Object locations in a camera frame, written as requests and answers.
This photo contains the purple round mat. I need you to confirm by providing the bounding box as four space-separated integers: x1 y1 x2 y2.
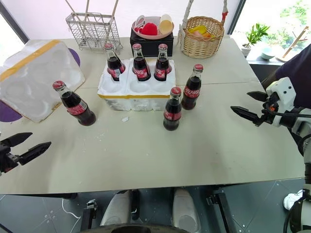
67 48 81 68
0 100 23 123

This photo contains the beige round toy piece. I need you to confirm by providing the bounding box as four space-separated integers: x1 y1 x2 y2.
159 14 173 34

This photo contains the cola glass bottle red cap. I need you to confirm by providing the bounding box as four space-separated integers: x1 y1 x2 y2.
181 64 204 111
163 86 182 132
104 42 126 82
132 43 152 82
154 43 173 82

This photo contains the wooden stick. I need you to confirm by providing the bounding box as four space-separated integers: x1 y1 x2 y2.
82 0 90 34
104 0 119 39
65 0 82 27

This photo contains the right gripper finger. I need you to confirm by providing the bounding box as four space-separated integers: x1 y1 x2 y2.
247 91 269 102
230 106 264 127

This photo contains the white wire utensil rack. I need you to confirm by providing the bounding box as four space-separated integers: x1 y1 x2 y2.
65 12 123 51

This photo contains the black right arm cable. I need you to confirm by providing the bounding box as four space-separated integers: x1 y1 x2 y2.
266 110 302 117

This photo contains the pale green bowl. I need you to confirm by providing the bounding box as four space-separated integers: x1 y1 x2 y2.
261 46 276 61

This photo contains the yellow toy fruit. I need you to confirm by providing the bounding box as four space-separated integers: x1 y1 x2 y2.
189 26 207 37

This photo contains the small green potted plant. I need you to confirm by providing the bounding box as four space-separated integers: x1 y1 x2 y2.
242 23 271 58

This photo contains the white floor cable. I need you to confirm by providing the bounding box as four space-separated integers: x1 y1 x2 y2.
62 198 82 219

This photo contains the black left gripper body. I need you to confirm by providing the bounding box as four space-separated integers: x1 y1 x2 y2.
0 142 20 173

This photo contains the cola bottle with plain label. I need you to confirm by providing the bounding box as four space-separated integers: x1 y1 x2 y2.
52 81 97 126

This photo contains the white shoe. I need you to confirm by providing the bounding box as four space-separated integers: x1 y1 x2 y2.
283 191 303 210

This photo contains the person in dark clothes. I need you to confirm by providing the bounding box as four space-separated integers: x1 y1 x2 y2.
261 43 311 109

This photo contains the black rectangular box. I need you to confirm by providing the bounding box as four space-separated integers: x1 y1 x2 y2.
129 28 174 58

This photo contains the white foam bottle crate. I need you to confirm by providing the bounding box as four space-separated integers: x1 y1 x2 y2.
97 57 176 112

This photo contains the wooden branch stand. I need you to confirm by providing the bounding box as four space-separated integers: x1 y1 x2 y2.
275 26 310 63

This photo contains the pink shallow bowl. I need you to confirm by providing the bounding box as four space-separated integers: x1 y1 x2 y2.
132 16 175 39

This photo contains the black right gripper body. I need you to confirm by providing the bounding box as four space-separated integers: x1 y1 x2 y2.
259 93 278 126

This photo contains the red toy food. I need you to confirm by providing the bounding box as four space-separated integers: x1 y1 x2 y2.
141 22 158 36

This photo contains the white foam lid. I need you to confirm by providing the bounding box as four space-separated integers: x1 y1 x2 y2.
0 39 86 123

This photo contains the black table leg frame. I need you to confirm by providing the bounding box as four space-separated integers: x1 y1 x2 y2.
81 199 98 231
206 188 238 233

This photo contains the grey rounded robot foot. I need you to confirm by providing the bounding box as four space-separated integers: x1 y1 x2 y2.
171 188 202 233
100 190 133 228

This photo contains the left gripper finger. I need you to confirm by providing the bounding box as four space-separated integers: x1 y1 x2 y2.
17 141 52 166
0 132 34 148

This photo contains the wicker basket with rope handle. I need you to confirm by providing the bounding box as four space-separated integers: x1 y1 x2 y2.
178 0 230 60

